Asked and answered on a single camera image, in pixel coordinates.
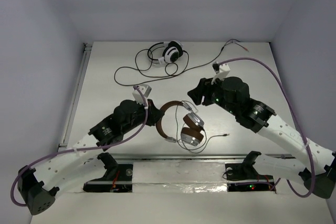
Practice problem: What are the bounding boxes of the white black headphones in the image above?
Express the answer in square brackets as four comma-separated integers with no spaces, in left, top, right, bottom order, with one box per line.
[147,40,184,65]

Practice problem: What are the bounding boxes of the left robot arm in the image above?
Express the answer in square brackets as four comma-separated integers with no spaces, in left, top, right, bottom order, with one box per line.
[11,99,164,216]

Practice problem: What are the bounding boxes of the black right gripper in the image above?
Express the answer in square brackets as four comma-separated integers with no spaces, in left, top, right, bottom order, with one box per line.
[187,74,238,116]

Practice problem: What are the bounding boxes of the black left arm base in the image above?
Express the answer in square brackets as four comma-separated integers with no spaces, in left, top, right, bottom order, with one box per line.
[83,153,133,193]

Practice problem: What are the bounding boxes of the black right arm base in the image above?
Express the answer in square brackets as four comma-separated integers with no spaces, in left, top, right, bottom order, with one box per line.
[222,151,276,193]

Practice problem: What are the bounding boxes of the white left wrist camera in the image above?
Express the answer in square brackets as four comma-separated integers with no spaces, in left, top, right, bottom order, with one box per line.
[132,84,152,105]

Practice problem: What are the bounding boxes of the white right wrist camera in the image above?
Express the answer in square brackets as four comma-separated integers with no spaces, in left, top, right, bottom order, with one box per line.
[211,62,230,84]

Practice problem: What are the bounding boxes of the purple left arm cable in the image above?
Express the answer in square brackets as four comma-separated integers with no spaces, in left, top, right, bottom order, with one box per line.
[10,85,150,207]

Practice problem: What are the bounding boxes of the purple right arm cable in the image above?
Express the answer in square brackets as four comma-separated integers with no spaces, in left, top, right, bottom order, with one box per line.
[217,58,316,198]

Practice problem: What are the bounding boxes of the aluminium rail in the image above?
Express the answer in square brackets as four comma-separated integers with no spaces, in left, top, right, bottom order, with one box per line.
[59,153,295,161]

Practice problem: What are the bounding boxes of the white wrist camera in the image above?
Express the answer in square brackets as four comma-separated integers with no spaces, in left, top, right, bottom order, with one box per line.
[211,62,230,84]
[132,84,152,105]

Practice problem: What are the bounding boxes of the black cable of white headphones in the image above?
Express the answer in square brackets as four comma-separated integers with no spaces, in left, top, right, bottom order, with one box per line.
[113,39,250,87]

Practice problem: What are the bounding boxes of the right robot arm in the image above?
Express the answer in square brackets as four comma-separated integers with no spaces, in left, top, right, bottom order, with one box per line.
[187,77,335,199]

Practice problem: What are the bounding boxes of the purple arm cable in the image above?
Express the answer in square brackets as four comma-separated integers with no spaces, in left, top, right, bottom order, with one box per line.
[10,85,150,207]
[217,58,316,198]

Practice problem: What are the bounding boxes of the brown silver headphones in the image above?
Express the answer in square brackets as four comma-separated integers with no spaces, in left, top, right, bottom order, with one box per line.
[160,100,204,147]

